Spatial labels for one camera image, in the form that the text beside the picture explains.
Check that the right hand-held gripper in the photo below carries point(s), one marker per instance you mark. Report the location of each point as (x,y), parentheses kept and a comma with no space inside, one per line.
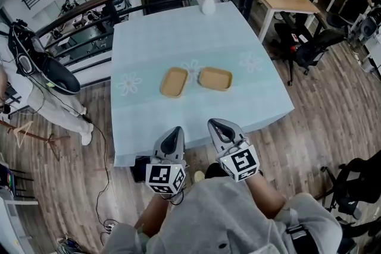
(244,162)

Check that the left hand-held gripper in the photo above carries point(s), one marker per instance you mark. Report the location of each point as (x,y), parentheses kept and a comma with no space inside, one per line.
(159,177)

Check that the black bin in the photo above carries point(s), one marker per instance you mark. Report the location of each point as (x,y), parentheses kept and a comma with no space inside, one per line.
(138,171)

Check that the tan rectangular tray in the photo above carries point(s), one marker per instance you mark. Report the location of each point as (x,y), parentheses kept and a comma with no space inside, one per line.
(174,83)
(215,79)

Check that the person's left forearm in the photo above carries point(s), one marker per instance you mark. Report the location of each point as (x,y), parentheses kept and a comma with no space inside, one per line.
(151,214)

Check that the person's right forearm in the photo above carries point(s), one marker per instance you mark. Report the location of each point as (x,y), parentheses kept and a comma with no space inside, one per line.
(265,197)

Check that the person's black trousers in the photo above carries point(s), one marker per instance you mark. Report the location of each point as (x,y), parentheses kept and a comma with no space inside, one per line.
(214,171)

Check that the person's left shoe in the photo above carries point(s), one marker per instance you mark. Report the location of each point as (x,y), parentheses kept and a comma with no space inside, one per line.
(199,177)

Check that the person's grey hoodie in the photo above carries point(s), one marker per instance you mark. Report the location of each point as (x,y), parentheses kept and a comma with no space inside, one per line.
(223,217)

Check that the light blue flowered tablecloth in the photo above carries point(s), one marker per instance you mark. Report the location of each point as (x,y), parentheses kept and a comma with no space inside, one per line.
(178,38)

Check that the wooden coat rack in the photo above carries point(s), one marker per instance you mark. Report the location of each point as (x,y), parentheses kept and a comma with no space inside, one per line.
(51,138)

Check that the black office chair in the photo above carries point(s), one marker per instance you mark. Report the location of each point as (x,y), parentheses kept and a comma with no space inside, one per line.
(357,181)
(309,50)

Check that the black gear bag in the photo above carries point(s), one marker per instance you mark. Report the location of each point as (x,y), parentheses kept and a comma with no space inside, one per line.
(70,247)

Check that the black railing wooden handrail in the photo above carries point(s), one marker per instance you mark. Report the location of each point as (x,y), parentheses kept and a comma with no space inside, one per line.
(252,0)

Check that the black side chair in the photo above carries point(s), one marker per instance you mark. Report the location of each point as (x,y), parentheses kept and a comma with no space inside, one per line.
(6,178)

